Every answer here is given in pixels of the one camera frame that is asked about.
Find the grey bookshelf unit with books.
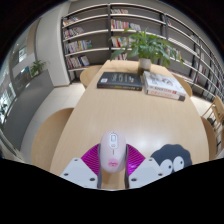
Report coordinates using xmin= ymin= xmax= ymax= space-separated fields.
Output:
xmin=60 ymin=2 xmax=224 ymax=101

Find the black hardcover book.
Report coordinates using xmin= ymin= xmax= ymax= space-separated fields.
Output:
xmin=96 ymin=71 xmax=144 ymax=92

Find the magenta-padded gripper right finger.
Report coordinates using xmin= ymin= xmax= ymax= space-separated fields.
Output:
xmin=124 ymin=143 xmax=166 ymax=190

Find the white illustrated book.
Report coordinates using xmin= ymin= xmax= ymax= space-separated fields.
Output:
xmin=142 ymin=70 xmax=188 ymax=97

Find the light wooden round-back chair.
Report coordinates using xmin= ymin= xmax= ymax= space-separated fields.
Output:
xmin=179 ymin=77 xmax=194 ymax=98
xmin=30 ymin=107 xmax=75 ymax=172
xmin=79 ymin=64 xmax=104 ymax=88
xmin=200 ymin=116 xmax=219 ymax=158

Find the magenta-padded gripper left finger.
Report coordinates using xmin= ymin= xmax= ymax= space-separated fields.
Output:
xmin=59 ymin=143 xmax=103 ymax=190

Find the black cartoon face mouse pad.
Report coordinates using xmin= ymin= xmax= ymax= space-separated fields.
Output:
xmin=149 ymin=143 xmax=193 ymax=177

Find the potted green plant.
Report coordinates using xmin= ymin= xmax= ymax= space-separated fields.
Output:
xmin=109 ymin=28 xmax=184 ymax=76

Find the wooden frame chair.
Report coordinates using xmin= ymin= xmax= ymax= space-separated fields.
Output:
xmin=201 ymin=94 xmax=224 ymax=154

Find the small green background plant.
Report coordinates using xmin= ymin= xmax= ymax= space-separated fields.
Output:
xmin=29 ymin=59 xmax=48 ymax=78

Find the pink computer mouse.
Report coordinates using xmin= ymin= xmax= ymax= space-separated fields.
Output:
xmin=99 ymin=130 xmax=128 ymax=174

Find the red and white book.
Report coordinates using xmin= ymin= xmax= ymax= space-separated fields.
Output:
xmin=145 ymin=84 xmax=187 ymax=102

